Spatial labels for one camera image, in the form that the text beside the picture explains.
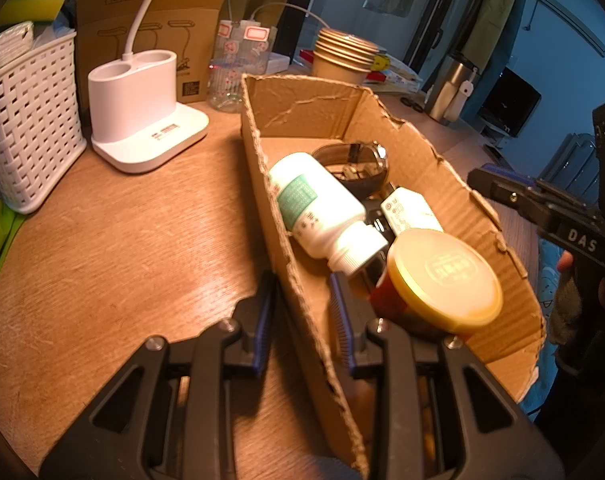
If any steel thermos bottle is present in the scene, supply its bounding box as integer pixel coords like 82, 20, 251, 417
425, 54, 483, 123

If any white desk lamp base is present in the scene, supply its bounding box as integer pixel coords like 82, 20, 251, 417
87, 0, 210, 175

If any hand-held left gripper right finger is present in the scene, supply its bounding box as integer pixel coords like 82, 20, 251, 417
329, 271, 565, 480

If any white charger with cable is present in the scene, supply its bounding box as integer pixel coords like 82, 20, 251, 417
250, 2, 333, 31

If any printed cardboard lamp package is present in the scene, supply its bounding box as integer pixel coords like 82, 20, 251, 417
75, 0, 240, 106

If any white pill bottle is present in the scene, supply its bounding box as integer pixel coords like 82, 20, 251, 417
268, 152, 389, 277

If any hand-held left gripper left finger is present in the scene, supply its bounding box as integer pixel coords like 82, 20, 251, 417
40, 270, 278, 480

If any stack of paper bowls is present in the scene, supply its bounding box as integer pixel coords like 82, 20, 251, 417
309, 27, 383, 86

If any black monitor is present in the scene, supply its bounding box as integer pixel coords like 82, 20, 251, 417
479, 67, 542, 138

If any jar with yellow lid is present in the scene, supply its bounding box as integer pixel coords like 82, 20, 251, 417
369, 227, 504, 341

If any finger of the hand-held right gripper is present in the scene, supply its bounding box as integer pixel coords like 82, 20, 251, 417
482, 163, 599, 222
467, 169, 605, 277

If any blue printed cloth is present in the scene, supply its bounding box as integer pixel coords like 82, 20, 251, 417
532, 240, 563, 341

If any dark strap wristwatch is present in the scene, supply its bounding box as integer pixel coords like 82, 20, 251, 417
311, 141, 392, 201

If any cardboard box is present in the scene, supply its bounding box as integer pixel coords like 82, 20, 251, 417
240, 72, 548, 478

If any small white box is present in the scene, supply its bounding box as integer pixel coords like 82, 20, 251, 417
379, 186, 444, 236

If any black car key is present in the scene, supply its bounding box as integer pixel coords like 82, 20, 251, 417
359, 199, 398, 241

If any white woven plastic basket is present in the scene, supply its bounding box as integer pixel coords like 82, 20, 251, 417
0, 27, 88, 215

